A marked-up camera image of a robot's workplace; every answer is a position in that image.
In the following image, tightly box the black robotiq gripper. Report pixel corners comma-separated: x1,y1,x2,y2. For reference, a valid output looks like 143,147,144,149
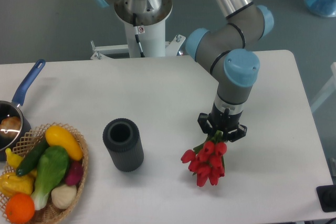
197,105,247,142

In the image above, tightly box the red tulip bouquet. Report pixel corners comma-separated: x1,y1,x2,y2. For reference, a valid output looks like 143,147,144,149
181,131,227,187

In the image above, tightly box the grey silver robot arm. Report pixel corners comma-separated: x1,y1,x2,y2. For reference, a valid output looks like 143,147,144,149
95,0,274,142

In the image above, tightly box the dark grey ribbed vase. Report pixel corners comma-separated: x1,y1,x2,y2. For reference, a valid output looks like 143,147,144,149
102,118,144,172

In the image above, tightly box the black device at edge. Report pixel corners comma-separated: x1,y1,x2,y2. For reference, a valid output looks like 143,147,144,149
316,185,335,212

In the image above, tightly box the purple red radish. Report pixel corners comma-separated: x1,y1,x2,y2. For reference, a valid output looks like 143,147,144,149
64,161,83,186

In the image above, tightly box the yellow squash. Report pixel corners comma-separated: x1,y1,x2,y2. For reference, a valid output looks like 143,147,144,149
45,125,83,161

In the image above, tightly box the green bok choy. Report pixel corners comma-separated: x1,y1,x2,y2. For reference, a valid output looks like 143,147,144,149
31,146,69,211

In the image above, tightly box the white garlic bulb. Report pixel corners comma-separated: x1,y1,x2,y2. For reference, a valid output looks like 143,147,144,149
51,184,77,209

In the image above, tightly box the woven wicker basket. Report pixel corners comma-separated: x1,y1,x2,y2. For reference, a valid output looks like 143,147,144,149
11,122,89,223

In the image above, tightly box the dark green cucumber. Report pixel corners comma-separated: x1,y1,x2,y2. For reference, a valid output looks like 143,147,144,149
16,139,49,177

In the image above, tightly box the small yellow banana pepper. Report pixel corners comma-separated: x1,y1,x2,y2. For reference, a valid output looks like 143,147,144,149
4,148,24,174

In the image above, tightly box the brown bread roll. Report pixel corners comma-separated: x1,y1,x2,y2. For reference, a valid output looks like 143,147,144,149
1,116,21,139

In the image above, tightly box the orange fruit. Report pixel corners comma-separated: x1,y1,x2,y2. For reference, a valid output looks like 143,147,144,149
5,194,35,223

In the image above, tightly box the yellow bell pepper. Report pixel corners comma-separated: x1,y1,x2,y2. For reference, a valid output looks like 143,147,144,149
1,172,35,198

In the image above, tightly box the white pedestal base frame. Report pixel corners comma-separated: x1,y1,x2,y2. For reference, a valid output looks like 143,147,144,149
90,34,186,60

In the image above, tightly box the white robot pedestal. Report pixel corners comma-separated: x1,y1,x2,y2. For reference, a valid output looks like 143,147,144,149
114,0,172,58

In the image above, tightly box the black pedestal cable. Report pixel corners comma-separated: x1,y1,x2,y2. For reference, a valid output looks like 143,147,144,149
132,13,145,58

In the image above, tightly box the blue handled saucepan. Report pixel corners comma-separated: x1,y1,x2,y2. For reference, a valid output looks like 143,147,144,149
1,59,46,162

